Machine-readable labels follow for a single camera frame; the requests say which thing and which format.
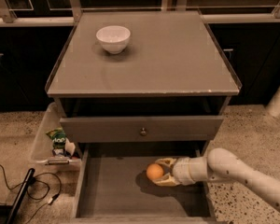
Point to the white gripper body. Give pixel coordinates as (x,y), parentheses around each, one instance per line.
(181,171)

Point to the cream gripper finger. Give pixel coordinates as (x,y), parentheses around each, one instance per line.
(166,181)
(168,162)

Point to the orange fruit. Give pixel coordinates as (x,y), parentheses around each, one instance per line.
(154,171)

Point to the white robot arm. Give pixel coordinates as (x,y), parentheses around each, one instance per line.
(241,166)

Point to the top drawer front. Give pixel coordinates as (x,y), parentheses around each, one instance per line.
(140,129)

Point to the round metal drawer knob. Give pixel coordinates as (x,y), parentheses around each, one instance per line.
(143,131)

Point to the open middle drawer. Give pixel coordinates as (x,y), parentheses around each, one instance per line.
(112,187)

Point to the grey drawer cabinet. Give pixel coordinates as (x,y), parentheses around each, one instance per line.
(172,66)

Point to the green snack bag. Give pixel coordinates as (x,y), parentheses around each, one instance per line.
(58,138)

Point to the clear plastic storage bin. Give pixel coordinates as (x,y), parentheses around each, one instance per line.
(42,147)

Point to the white ceramic bowl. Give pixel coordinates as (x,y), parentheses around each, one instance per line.
(113,39)

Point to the black bar on floor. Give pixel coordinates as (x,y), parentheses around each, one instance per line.
(17,203)

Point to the metal railing frame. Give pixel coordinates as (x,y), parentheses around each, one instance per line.
(70,12)

